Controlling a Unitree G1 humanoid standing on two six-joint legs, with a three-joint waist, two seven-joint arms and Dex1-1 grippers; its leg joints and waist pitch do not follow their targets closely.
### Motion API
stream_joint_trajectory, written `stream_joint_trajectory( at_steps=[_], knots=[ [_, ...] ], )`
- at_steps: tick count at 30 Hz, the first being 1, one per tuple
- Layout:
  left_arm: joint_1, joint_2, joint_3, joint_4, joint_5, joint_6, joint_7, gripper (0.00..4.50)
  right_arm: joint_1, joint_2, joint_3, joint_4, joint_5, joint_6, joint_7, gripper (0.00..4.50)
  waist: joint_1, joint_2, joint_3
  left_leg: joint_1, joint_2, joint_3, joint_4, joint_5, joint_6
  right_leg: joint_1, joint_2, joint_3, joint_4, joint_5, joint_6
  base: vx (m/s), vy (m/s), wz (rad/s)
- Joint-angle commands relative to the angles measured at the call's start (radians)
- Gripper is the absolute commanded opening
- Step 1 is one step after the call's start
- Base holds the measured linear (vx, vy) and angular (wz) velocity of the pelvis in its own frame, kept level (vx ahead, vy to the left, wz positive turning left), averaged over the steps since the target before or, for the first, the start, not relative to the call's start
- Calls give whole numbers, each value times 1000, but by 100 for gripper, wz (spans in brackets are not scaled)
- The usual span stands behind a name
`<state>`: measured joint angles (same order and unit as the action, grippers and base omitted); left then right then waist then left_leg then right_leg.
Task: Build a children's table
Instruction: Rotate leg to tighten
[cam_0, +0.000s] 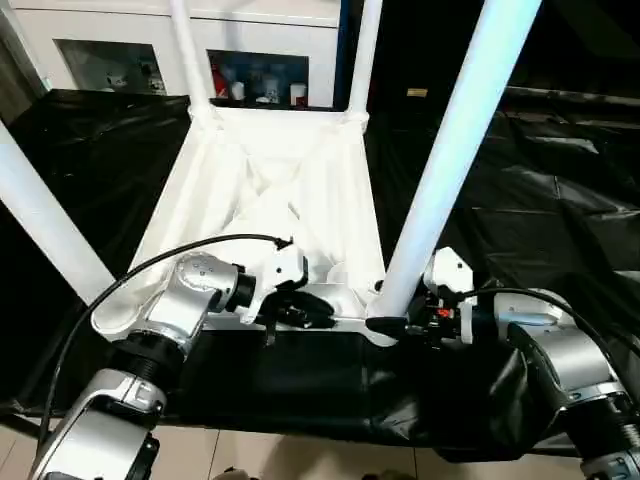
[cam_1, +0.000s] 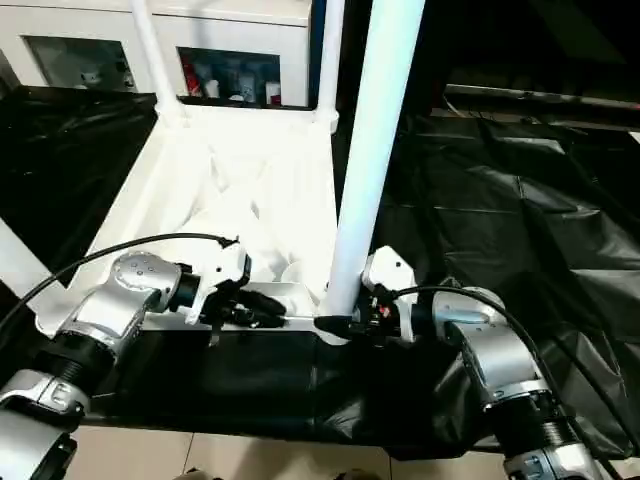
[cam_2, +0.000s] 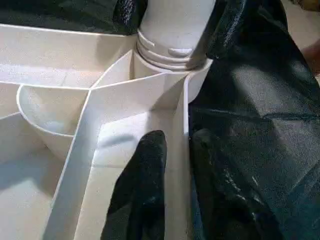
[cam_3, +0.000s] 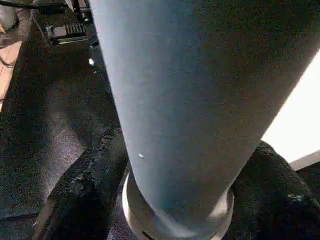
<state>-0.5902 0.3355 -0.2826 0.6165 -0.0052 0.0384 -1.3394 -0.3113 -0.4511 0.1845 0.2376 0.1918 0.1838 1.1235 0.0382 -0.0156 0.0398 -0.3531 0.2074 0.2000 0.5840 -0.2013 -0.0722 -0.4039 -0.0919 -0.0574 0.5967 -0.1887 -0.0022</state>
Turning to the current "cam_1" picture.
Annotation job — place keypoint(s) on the white plastic table top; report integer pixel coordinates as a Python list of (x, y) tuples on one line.
[(220, 180)]

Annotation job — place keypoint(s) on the white plastic table leg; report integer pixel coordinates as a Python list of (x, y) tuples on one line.
[(20, 260), (155, 55), (330, 55), (375, 150)]

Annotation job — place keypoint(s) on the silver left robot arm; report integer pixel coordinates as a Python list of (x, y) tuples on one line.
[(120, 295)]

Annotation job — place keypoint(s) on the black mat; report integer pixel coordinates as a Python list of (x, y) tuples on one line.
[(480, 250)]

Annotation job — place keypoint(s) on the grey left robot foot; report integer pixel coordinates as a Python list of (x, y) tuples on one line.
[(195, 476)]

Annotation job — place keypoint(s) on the grey robot foot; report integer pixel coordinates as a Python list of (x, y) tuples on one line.
[(195, 476), (355, 475)]

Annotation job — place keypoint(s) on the grey right robot foot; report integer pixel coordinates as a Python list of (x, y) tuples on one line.
[(355, 475)]

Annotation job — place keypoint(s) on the black metal bar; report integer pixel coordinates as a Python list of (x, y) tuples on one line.
[(540, 96)]

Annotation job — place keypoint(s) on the white cabinet with glass doors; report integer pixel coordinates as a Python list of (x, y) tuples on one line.
[(230, 25)]

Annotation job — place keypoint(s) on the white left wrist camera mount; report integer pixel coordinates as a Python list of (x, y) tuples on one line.
[(222, 265)]

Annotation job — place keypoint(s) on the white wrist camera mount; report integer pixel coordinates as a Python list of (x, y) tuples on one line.
[(388, 270), (222, 265)]

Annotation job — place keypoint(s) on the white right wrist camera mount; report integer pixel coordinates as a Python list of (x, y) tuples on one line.
[(388, 270)]

